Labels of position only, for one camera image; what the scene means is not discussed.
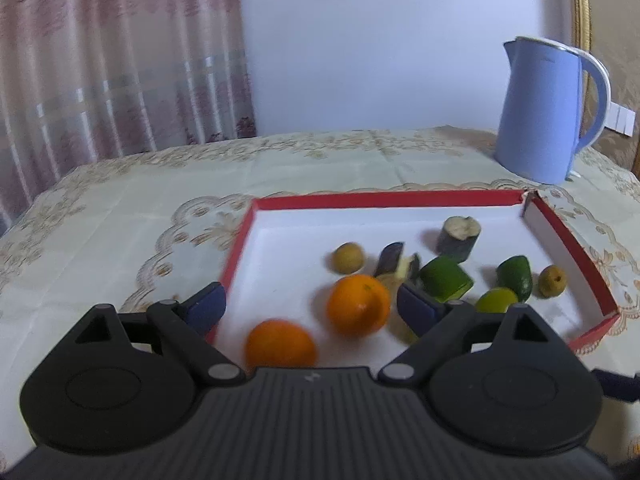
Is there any light blue electric kettle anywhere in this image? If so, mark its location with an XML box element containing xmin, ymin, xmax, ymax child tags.
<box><xmin>494</xmin><ymin>36</ymin><xmax>612</xmax><ymax>185</ymax></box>

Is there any dark sugarcane stump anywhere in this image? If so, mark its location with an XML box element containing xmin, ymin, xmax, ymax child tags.
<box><xmin>436</xmin><ymin>216</ymin><xmax>482</xmax><ymax>263</ymax></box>

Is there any green sugarcane piece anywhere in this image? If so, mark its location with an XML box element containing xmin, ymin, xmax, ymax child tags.
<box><xmin>416</xmin><ymin>255</ymin><xmax>475</xmax><ymax>304</ymax></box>

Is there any orange mandarin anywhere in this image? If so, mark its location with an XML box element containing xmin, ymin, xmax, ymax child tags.
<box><xmin>244</xmin><ymin>319</ymin><xmax>319</xmax><ymax>373</ymax></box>
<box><xmin>326</xmin><ymin>274</ymin><xmax>392</xmax><ymax>338</ymax></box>

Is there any dark green feijoa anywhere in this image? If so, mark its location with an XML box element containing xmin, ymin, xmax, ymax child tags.
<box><xmin>496</xmin><ymin>255</ymin><xmax>531</xmax><ymax>303</ymax></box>

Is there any dark sugarcane piece with sliver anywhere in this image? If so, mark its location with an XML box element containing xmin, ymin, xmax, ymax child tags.
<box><xmin>372</xmin><ymin>241</ymin><xmax>422</xmax><ymax>281</ymax></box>

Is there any gold wall moulding strip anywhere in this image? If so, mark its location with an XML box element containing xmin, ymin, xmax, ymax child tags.
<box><xmin>569</xmin><ymin>0</ymin><xmax>592</xmax><ymax>53</ymax></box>

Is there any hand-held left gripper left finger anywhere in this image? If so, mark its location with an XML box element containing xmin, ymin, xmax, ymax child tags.
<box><xmin>62</xmin><ymin>281</ymin><xmax>247</xmax><ymax>387</ymax></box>

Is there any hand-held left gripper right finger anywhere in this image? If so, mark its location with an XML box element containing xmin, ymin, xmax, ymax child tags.
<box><xmin>377</xmin><ymin>281</ymin><xmax>563</xmax><ymax>387</ymax></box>

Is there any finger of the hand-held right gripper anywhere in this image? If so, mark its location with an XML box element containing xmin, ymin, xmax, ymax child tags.
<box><xmin>591</xmin><ymin>367</ymin><xmax>640</xmax><ymax>406</ymax></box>

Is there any small yellow fruit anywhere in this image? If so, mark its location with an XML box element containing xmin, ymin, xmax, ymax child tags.
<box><xmin>537</xmin><ymin>265</ymin><xmax>569</xmax><ymax>298</ymax></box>
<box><xmin>331</xmin><ymin>242</ymin><xmax>366</xmax><ymax>275</ymax></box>

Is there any pink floral curtain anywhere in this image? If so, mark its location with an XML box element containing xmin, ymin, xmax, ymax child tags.
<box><xmin>0</xmin><ymin>0</ymin><xmax>257</xmax><ymax>236</ymax></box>

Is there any red cardboard box tray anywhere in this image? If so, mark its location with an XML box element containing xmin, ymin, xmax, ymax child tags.
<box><xmin>205</xmin><ymin>190</ymin><xmax>621</xmax><ymax>356</ymax></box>

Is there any white wall switch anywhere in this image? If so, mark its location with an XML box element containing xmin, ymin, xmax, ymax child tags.
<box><xmin>604</xmin><ymin>102</ymin><xmax>637</xmax><ymax>136</ymax></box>

